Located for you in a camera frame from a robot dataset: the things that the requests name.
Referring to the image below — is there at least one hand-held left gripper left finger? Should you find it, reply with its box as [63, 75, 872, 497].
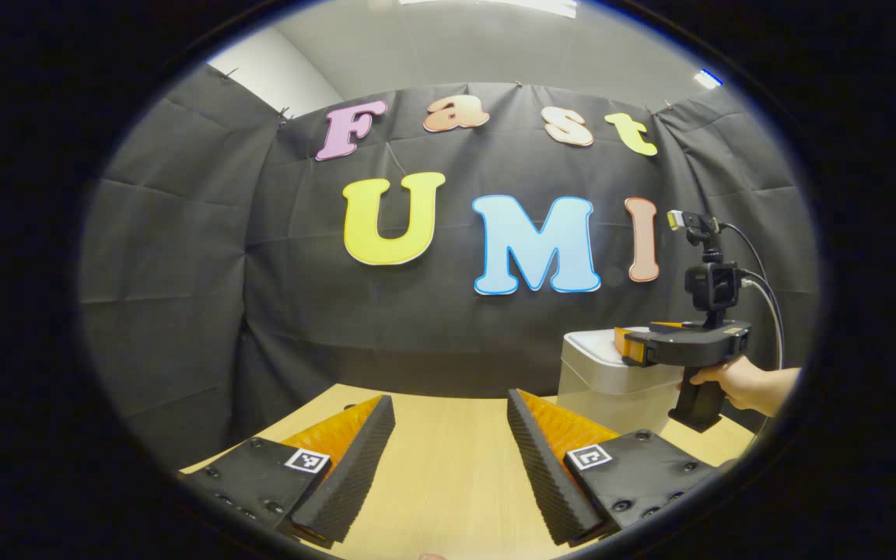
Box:
[180, 394, 396, 549]

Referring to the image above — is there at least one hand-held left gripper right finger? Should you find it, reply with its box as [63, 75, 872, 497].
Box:
[507, 389, 729, 547]

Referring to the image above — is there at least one white desktop garbage bin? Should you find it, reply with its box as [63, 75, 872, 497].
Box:
[557, 330, 702, 435]

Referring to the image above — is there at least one wooden desktop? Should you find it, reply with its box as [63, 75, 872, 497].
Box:
[180, 383, 756, 560]

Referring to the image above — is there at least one long ceiling light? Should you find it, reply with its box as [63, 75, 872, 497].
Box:
[397, 0, 577, 18]

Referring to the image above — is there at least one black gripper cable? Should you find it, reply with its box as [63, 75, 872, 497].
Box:
[716, 222, 787, 370]

